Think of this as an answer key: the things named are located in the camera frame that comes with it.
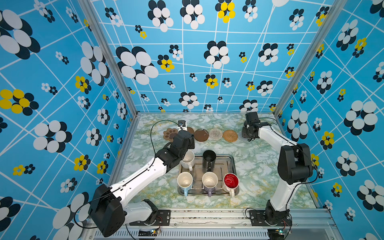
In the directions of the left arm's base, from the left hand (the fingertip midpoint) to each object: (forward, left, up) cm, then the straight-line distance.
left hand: (190, 134), depth 79 cm
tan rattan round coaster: (+15, -27, -22) cm, 38 cm away
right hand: (+12, -38, -14) cm, 42 cm away
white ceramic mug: (-5, +2, -20) cm, 20 cm away
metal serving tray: (-6, -21, -24) cm, 32 cm away
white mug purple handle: (-18, -11, -22) cm, 30 cm away
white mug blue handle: (-18, +3, -22) cm, 28 cm away
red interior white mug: (-18, -23, -23) cm, 37 cm away
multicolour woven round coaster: (+16, -17, -22) cm, 32 cm away
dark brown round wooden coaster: (+20, +1, -23) cm, 31 cm away
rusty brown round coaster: (+15, -7, -22) cm, 27 cm away
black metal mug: (-5, -11, -19) cm, 23 cm away
